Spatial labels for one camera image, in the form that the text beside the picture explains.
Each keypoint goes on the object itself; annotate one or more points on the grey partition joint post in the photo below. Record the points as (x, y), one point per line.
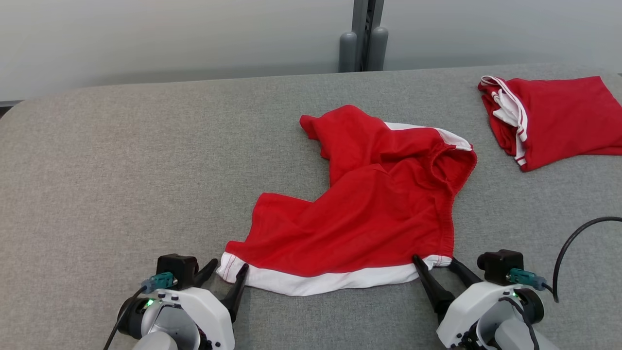
(364, 34)

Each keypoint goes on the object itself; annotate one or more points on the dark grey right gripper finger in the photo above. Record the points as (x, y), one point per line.
(432, 287)
(464, 274)

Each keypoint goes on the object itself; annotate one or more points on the red basketball jersey white sleeves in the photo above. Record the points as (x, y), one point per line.
(563, 116)

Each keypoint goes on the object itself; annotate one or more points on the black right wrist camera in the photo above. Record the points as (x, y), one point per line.
(500, 265)

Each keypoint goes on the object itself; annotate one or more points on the red shorts white hem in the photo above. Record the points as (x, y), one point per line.
(369, 214)

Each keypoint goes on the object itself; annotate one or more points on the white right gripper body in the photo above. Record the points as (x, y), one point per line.
(466, 311)

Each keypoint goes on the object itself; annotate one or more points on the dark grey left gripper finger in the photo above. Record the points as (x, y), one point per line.
(238, 291)
(206, 274)

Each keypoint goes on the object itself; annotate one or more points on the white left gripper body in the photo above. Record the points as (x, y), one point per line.
(209, 311)

